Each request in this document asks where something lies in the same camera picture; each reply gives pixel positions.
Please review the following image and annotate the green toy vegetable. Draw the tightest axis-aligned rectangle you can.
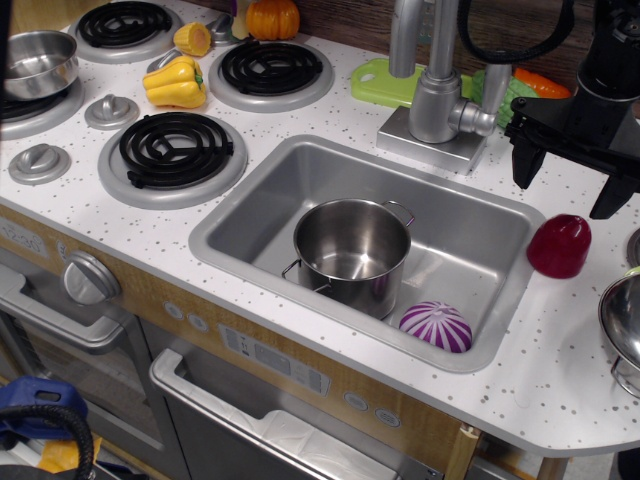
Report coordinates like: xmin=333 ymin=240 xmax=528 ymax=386
xmin=471 ymin=70 xmax=538 ymax=129

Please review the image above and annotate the yellow corn piece toy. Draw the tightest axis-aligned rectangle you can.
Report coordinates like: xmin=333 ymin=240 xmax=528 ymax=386
xmin=173 ymin=22 xmax=212 ymax=57

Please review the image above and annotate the black hose bottom left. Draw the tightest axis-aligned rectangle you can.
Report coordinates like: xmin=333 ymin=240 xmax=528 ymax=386
xmin=0 ymin=404 xmax=96 ymax=480

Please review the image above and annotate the silver toy faucet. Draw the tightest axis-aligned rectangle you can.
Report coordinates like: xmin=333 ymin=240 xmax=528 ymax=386
xmin=376 ymin=1 xmax=512 ymax=175

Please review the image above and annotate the steel bowl on stove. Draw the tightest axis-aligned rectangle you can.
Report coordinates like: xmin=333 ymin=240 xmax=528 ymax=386
xmin=3 ymin=30 xmax=79 ymax=101

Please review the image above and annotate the steel pot with handles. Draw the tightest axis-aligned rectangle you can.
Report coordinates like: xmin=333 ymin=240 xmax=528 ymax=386
xmin=281 ymin=199 xmax=415 ymax=320

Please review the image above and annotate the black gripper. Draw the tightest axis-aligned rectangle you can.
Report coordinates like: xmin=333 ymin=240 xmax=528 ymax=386
xmin=505 ymin=93 xmax=639 ymax=220

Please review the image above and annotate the grey stove knob behind pepper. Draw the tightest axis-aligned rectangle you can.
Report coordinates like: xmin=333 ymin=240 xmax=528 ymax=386
xmin=147 ymin=49 xmax=182 ymax=73

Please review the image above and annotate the grey oven dial knob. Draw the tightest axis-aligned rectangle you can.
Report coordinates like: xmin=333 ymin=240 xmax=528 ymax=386
xmin=60 ymin=250 xmax=121 ymax=306

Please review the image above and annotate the orange pumpkin toy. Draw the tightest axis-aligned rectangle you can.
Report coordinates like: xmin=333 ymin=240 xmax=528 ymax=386
xmin=246 ymin=0 xmax=301 ymax=41

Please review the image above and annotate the black ribbed cable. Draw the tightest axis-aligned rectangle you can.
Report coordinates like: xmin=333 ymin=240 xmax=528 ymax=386
xmin=456 ymin=0 xmax=575 ymax=65

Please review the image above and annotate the grey stove knob back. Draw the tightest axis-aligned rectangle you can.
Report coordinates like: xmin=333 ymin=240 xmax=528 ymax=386
xmin=206 ymin=13 xmax=242 ymax=47

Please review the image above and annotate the stove burner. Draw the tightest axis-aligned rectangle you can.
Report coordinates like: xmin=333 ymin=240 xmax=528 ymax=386
xmin=98 ymin=112 xmax=248 ymax=210
xmin=1 ymin=80 xmax=85 ymax=140
xmin=67 ymin=1 xmax=184 ymax=64
xmin=208 ymin=40 xmax=334 ymax=113

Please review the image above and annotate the yellow bell pepper toy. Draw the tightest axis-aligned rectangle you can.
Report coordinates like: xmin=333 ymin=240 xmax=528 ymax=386
xmin=142 ymin=56 xmax=207 ymax=109

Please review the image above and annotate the back right stove burner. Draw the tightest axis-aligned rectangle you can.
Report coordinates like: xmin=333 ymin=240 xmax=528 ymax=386
xmin=208 ymin=40 xmax=334 ymax=113

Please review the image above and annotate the orange carrot toy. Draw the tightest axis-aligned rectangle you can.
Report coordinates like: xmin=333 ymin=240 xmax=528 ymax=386
xmin=514 ymin=68 xmax=572 ymax=99

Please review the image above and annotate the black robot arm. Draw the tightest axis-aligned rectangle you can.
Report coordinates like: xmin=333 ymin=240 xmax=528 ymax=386
xmin=505 ymin=1 xmax=639 ymax=219

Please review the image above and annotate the steel colander at right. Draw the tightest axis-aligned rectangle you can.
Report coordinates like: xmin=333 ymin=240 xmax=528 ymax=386
xmin=598 ymin=267 xmax=639 ymax=399

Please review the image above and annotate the grey dishwasher door handle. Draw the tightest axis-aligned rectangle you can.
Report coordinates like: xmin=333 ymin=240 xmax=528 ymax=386
xmin=149 ymin=349 xmax=444 ymax=479

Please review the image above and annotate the back left stove burner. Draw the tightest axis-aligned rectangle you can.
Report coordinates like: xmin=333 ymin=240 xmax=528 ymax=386
xmin=67 ymin=1 xmax=184 ymax=64

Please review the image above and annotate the yellow object bottom left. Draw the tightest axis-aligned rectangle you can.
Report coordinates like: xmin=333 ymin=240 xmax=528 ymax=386
xmin=37 ymin=440 xmax=79 ymax=474

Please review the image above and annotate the purple striped onion toy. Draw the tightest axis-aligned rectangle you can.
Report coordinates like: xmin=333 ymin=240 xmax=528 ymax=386
xmin=399 ymin=301 xmax=473 ymax=353

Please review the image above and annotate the grey oven door handle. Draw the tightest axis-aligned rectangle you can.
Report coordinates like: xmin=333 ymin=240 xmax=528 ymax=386
xmin=1 ymin=265 xmax=125 ymax=355

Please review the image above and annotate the grey stove knob middle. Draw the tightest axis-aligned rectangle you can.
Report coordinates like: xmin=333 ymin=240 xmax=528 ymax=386
xmin=84 ymin=94 xmax=140 ymax=130

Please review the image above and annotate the front left stove burner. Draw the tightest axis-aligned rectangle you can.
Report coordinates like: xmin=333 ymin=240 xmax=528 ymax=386
xmin=1 ymin=80 xmax=85 ymax=140

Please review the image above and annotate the front right stove burner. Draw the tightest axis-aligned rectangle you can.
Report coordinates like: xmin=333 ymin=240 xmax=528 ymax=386
xmin=98 ymin=112 xmax=248 ymax=210

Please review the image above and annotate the blue clamp tool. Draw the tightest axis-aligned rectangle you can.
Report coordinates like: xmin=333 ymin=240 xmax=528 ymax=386
xmin=1 ymin=376 xmax=91 ymax=450

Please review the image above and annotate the grey stove knob front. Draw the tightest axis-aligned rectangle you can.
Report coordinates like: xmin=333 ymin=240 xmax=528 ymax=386
xmin=8 ymin=144 xmax=71 ymax=185

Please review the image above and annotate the red sweet potato toy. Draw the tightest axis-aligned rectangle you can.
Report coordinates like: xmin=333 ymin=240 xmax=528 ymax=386
xmin=526 ymin=214 xmax=592 ymax=279

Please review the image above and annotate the green cutting board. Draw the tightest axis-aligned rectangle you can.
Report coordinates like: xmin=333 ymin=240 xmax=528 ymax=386
xmin=349 ymin=58 xmax=475 ymax=110

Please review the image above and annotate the grey sink basin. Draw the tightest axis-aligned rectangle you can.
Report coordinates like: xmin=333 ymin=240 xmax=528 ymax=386
xmin=189 ymin=135 xmax=543 ymax=373

